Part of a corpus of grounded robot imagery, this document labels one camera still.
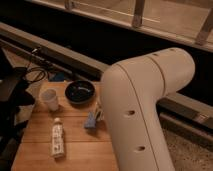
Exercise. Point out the black bowl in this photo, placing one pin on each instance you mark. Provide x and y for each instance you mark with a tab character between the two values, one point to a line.
79	92

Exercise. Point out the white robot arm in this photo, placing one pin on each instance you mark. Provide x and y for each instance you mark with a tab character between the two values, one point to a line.
129	92

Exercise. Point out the white labelled bottle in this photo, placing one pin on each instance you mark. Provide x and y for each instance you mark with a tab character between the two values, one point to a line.
57	149

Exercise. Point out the white plastic cup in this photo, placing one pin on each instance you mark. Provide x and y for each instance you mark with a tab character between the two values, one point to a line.
50	98

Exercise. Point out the blue object behind table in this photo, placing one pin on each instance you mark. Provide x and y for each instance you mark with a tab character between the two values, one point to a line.
59	77

